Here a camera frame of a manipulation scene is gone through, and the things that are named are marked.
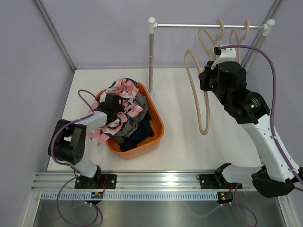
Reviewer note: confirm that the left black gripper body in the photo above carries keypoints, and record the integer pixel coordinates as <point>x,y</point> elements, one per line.
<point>117,110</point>

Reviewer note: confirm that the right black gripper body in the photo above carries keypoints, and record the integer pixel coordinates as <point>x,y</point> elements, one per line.
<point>210,81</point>

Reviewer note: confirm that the pink shark print shorts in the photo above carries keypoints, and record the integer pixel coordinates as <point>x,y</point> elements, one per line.
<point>127,89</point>

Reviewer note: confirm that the grey fabric shorts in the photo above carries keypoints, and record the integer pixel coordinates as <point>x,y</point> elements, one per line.
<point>131,125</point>

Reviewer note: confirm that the beige hanger of grey shorts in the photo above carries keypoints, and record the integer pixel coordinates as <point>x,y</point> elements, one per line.
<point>214,40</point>

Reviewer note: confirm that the navy blue mesh shorts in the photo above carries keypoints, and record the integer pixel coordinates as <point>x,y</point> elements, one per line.
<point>142,132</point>

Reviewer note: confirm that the beige hanger of navy shorts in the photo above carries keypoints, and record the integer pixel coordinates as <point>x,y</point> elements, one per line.
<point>239,38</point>

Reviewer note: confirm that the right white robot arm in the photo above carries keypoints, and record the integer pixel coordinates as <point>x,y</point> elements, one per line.
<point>274,178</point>

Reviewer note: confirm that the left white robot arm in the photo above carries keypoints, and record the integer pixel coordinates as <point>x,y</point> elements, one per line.
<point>67,146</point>

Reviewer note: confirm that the orange plastic laundry basket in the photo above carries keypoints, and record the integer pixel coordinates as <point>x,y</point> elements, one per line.
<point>150,143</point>

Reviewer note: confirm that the metal clothes rack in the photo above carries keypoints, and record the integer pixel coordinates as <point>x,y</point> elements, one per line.
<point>263,29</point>

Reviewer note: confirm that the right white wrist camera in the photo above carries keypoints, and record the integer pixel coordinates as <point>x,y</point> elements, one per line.
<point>224,53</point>

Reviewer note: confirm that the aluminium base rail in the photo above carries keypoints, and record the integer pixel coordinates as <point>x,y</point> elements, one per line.
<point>134,180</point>

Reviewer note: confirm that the white slotted cable duct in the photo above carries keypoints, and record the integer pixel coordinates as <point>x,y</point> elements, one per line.
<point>131,196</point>

